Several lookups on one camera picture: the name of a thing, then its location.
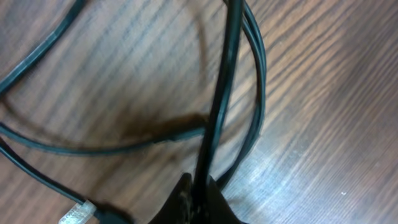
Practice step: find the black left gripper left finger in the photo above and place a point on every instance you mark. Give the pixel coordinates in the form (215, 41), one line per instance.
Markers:
(178, 206)

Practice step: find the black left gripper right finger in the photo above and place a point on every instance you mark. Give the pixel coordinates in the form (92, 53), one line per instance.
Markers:
(216, 209)

